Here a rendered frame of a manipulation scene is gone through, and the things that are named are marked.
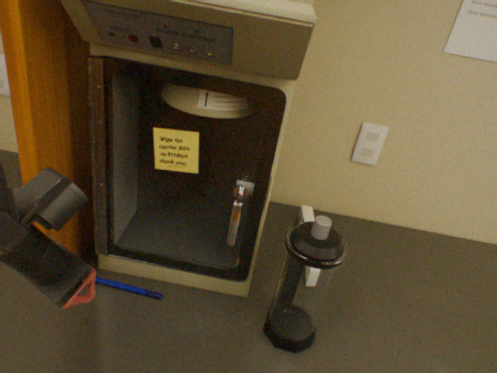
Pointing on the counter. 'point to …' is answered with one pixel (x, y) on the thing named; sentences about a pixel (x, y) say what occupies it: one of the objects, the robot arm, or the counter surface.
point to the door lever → (236, 214)
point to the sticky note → (176, 150)
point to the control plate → (216, 35)
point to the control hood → (285, 68)
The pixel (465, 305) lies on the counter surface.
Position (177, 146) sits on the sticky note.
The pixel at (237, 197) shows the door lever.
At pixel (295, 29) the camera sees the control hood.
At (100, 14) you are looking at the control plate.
